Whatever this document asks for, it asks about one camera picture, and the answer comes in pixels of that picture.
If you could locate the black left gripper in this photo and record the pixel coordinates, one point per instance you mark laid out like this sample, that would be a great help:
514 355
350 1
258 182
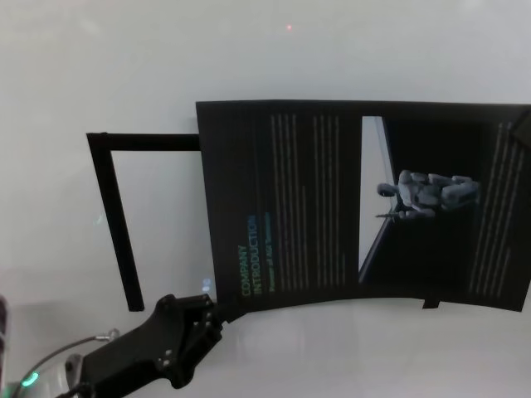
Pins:
174 340

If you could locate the black company introduction poster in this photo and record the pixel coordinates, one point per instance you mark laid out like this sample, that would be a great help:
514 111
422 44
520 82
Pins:
332 199

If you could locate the black tape frame outline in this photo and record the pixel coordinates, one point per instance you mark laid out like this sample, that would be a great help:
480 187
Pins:
118 215

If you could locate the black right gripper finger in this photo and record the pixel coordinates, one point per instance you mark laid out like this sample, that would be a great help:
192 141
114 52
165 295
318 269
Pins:
523 128

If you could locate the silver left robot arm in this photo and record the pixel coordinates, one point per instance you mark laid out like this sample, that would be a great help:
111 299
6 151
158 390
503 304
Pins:
41 385

